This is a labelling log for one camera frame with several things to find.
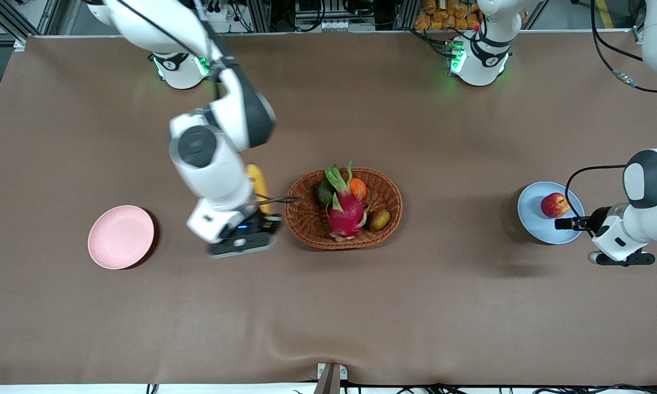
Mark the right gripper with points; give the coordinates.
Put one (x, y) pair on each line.
(265, 221)

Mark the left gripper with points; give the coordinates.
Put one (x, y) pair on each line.
(595, 220)

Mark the red yellow apple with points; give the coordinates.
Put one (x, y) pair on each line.
(554, 205)

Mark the yellow banana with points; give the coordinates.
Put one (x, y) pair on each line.
(258, 183)

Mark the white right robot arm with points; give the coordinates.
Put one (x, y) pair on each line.
(219, 148)

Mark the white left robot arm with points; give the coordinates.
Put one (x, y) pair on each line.
(653, 186)

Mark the brown wicker basket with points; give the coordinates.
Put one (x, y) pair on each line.
(306, 219)

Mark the light blue plate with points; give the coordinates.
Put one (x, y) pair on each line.
(533, 219)

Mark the dark green avocado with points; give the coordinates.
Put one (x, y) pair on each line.
(324, 192)

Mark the pink dragon fruit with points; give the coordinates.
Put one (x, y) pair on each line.
(346, 213)

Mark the orange mandarin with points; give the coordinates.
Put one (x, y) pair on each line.
(358, 187)

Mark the brown table cloth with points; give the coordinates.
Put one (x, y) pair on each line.
(328, 312)

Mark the brown green kiwi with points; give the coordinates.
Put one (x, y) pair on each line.
(379, 220)

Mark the pink plate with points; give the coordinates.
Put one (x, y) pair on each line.
(121, 237)

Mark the white power strip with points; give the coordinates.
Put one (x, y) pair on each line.
(213, 15)

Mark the orange packaged goods pile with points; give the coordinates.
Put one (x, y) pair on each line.
(448, 15)

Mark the grey metal bracket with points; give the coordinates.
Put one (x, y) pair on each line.
(331, 378)

